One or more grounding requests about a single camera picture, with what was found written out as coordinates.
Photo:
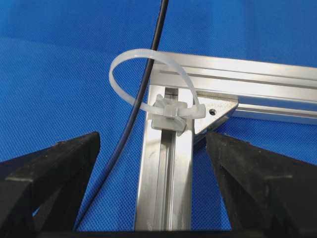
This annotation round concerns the silver corner bracket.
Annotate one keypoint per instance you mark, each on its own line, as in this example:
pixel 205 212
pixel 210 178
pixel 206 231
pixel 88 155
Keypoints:
pixel 219 108

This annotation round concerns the translucent white zip tie loop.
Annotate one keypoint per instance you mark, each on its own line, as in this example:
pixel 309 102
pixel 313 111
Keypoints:
pixel 151 55

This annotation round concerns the aluminium extrusion frame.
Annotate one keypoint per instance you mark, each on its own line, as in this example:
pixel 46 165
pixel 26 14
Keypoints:
pixel 268 91

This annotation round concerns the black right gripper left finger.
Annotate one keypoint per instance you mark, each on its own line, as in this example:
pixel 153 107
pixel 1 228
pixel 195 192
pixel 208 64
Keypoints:
pixel 42 192

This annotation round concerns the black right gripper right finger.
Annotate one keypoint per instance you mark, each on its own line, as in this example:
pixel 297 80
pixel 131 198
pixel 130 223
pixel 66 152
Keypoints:
pixel 263 190

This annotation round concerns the white zip tie mount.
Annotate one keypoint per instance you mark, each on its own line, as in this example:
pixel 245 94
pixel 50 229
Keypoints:
pixel 175 114

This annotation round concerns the blue mesh mat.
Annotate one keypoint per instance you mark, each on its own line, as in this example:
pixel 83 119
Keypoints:
pixel 54 62

